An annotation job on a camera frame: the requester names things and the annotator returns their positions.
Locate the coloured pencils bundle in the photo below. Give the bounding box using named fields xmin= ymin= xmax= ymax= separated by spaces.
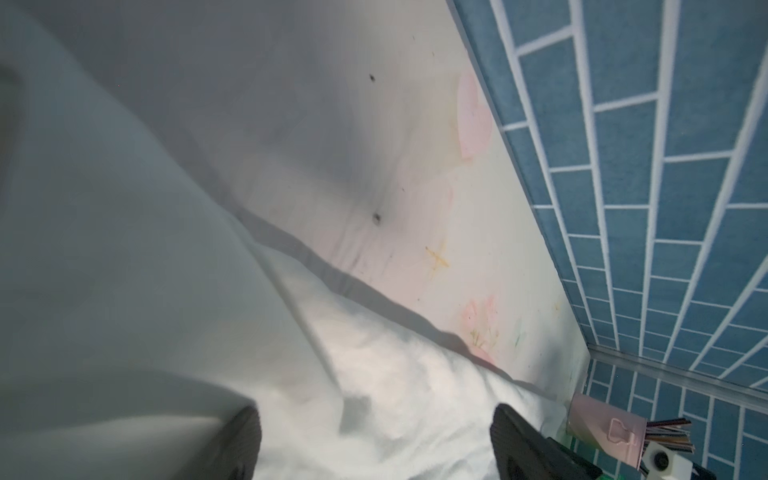
xmin=643 ymin=418 xmax=695 ymax=454

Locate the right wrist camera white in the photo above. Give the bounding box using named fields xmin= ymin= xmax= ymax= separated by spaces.
xmin=639 ymin=442 xmax=717 ymax=480

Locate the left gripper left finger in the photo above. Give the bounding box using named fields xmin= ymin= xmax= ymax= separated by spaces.
xmin=179 ymin=406 xmax=262 ymax=480

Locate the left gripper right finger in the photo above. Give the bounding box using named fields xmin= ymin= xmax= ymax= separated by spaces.
xmin=489 ymin=403 xmax=603 ymax=480

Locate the pink pencil cup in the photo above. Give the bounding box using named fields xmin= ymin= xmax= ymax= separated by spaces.
xmin=567 ymin=394 xmax=647 ymax=469

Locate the white t shirt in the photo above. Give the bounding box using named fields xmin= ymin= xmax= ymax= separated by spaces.
xmin=1 ymin=2 xmax=565 ymax=479

